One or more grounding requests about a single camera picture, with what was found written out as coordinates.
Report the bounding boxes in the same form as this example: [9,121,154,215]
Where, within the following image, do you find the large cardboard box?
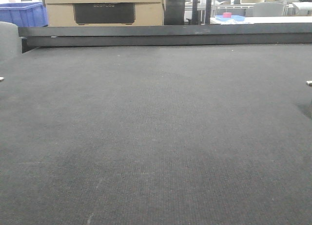
[46,3,164,27]

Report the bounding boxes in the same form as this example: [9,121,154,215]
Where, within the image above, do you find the black box beside cardboard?
[164,0,185,25]

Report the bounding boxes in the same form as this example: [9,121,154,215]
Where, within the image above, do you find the small metal bolt right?
[306,81,312,87]

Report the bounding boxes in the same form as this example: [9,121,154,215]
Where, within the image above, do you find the blue plastic crate background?
[0,2,48,27]

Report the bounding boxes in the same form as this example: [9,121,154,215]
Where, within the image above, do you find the black conveyor side rail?
[18,23,312,47]

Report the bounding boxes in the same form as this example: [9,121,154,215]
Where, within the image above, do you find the dark grey conveyor belt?
[0,44,312,225]

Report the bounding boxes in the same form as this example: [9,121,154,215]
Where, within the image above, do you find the black vertical post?
[191,0,201,25]

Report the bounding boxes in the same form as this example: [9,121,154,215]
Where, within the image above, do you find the pink block in tray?
[222,12,232,18]

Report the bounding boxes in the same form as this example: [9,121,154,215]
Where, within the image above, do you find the blue tray on table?
[215,15,245,22]

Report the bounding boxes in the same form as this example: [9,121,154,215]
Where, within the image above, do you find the grey rounded machine cover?
[0,21,22,63]

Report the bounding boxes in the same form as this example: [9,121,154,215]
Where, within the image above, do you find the white table background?
[210,16,312,25]

